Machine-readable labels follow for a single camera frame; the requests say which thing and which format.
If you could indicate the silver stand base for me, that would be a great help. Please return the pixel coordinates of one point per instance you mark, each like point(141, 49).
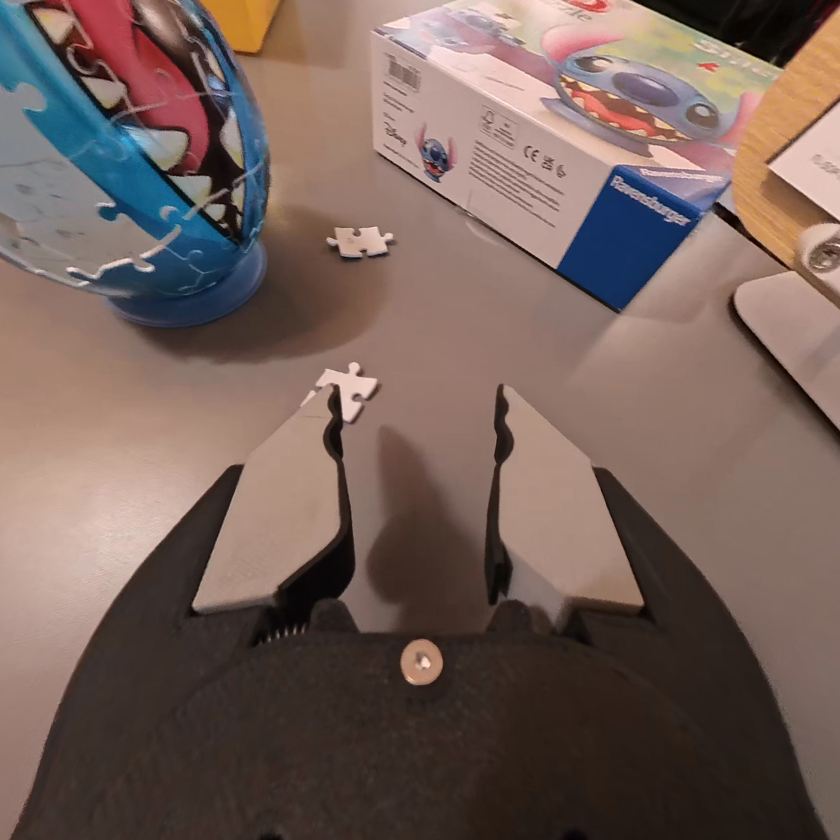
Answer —
point(794, 328)

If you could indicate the printed puzzle box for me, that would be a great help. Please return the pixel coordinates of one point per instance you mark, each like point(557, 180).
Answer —
point(499, 131)

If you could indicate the yellow plastic bin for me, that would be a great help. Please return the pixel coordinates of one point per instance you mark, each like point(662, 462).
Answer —
point(253, 23)

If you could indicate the blue puzzle ball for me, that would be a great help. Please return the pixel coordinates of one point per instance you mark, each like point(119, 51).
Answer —
point(131, 98)

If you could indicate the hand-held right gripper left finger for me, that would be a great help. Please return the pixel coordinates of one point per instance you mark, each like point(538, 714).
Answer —
point(275, 525)

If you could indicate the white puzzle piece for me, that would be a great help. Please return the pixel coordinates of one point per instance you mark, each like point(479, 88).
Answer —
point(354, 387)
point(359, 241)

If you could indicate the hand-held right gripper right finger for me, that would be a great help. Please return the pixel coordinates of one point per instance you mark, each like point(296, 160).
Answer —
point(558, 525)

